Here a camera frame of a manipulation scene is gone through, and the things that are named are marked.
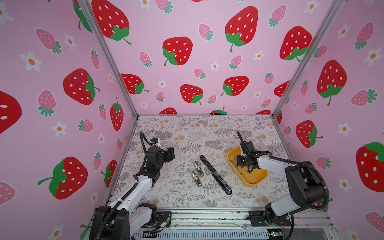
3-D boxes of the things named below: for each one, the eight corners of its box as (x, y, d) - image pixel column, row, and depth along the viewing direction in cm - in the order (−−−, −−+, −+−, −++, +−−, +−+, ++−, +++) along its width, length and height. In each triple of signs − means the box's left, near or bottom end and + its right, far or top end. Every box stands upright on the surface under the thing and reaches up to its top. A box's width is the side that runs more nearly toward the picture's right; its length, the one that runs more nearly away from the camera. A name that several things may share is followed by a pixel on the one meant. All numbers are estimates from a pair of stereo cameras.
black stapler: (227, 197, 83) (227, 195, 81) (199, 158, 99) (199, 156, 96) (232, 193, 84) (232, 191, 82) (203, 156, 100) (203, 154, 98)
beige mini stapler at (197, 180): (198, 187, 87) (198, 184, 82) (191, 174, 91) (191, 171, 87) (201, 185, 87) (201, 182, 83) (194, 173, 92) (194, 169, 88)
